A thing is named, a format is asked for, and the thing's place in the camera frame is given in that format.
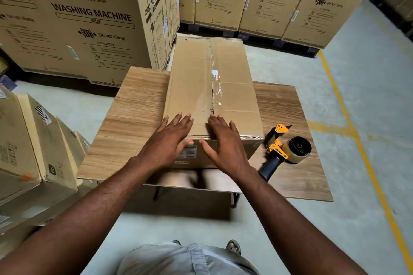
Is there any person's right forearm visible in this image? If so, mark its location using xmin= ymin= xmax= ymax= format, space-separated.
xmin=232 ymin=168 xmax=368 ymax=275

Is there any person's right hand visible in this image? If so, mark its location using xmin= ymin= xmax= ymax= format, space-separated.
xmin=199 ymin=114 xmax=251 ymax=179

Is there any small brown cardboard box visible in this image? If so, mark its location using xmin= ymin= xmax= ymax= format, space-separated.
xmin=75 ymin=131 xmax=91 ymax=155

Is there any brown packing tape roll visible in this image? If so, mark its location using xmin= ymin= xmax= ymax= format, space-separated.
xmin=285 ymin=136 xmax=312 ymax=165

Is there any taped brown cardboard box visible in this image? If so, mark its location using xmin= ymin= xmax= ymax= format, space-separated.
xmin=163 ymin=36 xmax=265 ymax=170

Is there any person's left forearm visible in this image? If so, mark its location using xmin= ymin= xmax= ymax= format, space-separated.
xmin=0 ymin=156 xmax=155 ymax=275

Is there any person's grey clothing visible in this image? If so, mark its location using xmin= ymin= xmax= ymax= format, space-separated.
xmin=116 ymin=241 xmax=260 ymax=275

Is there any row of large appliance cartons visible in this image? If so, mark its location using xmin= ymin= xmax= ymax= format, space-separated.
xmin=0 ymin=0 xmax=393 ymax=88

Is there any person's left hand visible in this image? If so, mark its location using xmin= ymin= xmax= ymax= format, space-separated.
xmin=137 ymin=112 xmax=195 ymax=174

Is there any person's right sandal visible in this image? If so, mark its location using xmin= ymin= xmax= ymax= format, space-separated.
xmin=225 ymin=239 xmax=242 ymax=256

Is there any cardboard box with striped label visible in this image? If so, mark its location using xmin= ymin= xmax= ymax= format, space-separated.
xmin=18 ymin=93 xmax=79 ymax=192

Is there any yellow black tape dispenser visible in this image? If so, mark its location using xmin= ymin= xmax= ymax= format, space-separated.
xmin=258 ymin=123 xmax=312 ymax=182

